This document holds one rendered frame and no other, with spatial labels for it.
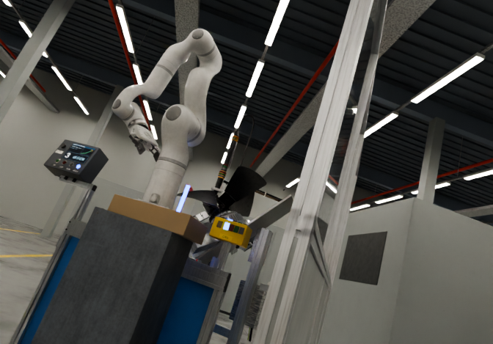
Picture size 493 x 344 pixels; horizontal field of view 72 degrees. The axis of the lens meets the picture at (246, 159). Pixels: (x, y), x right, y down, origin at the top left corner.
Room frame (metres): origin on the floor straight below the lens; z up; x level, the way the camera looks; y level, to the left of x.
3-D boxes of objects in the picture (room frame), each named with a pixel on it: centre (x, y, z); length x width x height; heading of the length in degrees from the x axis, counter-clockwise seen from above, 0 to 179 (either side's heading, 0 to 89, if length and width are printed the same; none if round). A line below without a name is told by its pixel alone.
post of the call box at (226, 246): (1.57, -0.04, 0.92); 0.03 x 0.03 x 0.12; 70
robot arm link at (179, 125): (1.32, 0.30, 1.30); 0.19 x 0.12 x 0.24; 159
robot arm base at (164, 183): (1.35, 0.28, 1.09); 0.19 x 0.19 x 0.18
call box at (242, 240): (1.57, -0.04, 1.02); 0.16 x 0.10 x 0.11; 70
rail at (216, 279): (1.71, 0.33, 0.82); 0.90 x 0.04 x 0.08; 70
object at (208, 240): (1.95, 0.10, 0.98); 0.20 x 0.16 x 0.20; 70
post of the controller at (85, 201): (1.86, 0.73, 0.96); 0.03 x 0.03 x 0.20; 70
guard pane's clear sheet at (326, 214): (1.76, -0.56, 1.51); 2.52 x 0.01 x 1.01; 160
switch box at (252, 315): (2.11, -0.28, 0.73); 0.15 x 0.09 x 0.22; 70
